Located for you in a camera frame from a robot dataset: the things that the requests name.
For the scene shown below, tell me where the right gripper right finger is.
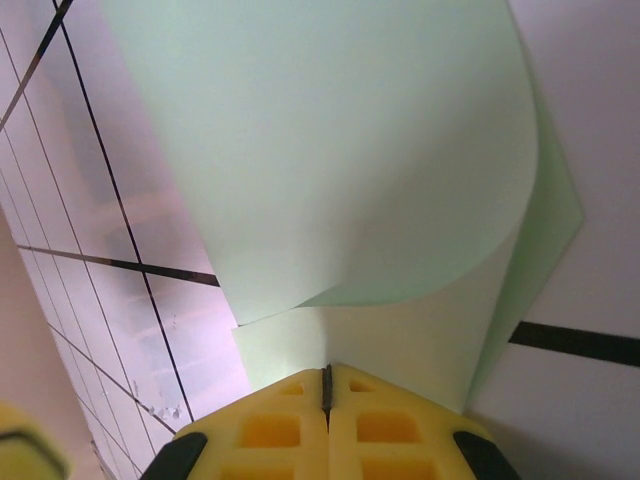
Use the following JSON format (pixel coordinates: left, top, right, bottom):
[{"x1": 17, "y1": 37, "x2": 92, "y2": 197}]
[{"x1": 327, "y1": 362, "x2": 524, "y2": 480}]

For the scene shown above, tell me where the light green paper sheet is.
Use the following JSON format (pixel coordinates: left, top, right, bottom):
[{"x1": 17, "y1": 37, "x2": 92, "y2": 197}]
[{"x1": 99, "y1": 0, "x2": 586, "y2": 416}]

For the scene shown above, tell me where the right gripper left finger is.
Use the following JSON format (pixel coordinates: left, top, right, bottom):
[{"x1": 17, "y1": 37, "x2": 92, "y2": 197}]
[{"x1": 142, "y1": 367, "x2": 330, "y2": 480}]

